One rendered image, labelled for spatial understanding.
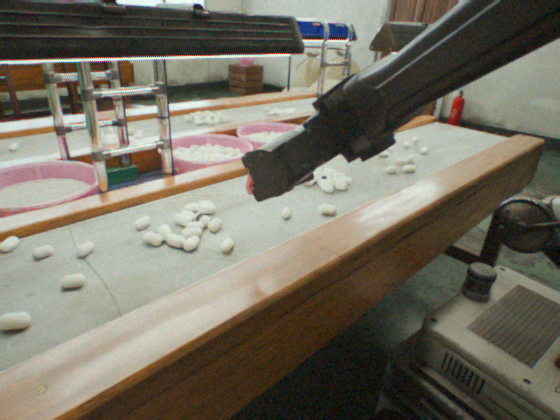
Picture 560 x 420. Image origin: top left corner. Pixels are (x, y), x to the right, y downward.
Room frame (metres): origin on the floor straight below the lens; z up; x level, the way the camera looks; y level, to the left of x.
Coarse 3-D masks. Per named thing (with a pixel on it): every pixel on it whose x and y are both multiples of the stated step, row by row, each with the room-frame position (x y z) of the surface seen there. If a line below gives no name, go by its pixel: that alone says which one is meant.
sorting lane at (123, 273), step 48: (432, 144) 1.31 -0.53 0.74; (480, 144) 1.35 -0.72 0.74; (192, 192) 0.79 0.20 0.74; (240, 192) 0.80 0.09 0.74; (288, 192) 0.82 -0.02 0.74; (336, 192) 0.83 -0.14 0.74; (384, 192) 0.85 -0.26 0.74; (48, 240) 0.55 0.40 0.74; (96, 240) 0.56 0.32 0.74; (240, 240) 0.59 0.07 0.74; (0, 288) 0.42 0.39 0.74; (48, 288) 0.43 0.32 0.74; (96, 288) 0.43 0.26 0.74; (144, 288) 0.44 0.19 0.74; (0, 336) 0.33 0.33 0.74; (48, 336) 0.34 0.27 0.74
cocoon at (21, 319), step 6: (18, 312) 0.35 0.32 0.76; (24, 312) 0.36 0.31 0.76; (0, 318) 0.34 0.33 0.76; (6, 318) 0.34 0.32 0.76; (12, 318) 0.34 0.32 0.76; (18, 318) 0.35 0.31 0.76; (24, 318) 0.35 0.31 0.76; (30, 318) 0.36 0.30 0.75; (0, 324) 0.34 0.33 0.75; (6, 324) 0.34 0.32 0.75; (12, 324) 0.34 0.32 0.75; (18, 324) 0.34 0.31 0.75; (24, 324) 0.34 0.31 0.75
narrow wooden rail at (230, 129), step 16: (304, 112) 1.61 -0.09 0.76; (208, 128) 1.27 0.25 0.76; (224, 128) 1.28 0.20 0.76; (256, 128) 1.36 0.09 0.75; (112, 144) 1.03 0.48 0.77; (192, 144) 1.17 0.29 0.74; (16, 160) 0.87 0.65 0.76; (32, 160) 0.87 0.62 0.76; (48, 160) 0.88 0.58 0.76; (80, 160) 0.93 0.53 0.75; (112, 160) 0.99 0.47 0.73; (144, 160) 1.05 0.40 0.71; (160, 160) 1.09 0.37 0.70
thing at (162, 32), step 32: (0, 0) 0.51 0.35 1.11; (32, 0) 0.53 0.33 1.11; (64, 0) 0.56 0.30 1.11; (0, 32) 0.48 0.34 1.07; (32, 32) 0.51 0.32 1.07; (64, 32) 0.54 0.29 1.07; (96, 32) 0.57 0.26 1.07; (128, 32) 0.60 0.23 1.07; (160, 32) 0.63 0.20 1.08; (192, 32) 0.68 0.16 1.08; (224, 32) 0.72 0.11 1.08; (256, 32) 0.77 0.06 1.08; (288, 32) 0.83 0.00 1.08
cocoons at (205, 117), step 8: (200, 112) 1.55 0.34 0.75; (208, 112) 1.56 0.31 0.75; (272, 112) 1.62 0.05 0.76; (280, 112) 1.65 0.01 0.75; (288, 112) 1.64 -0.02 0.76; (200, 120) 1.41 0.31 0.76; (208, 120) 1.41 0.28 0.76; (216, 120) 1.42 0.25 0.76; (224, 120) 1.45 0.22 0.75; (128, 128) 1.23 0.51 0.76; (104, 136) 1.14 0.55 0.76; (112, 136) 1.14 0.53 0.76; (136, 136) 1.17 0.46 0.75; (16, 144) 1.02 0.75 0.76
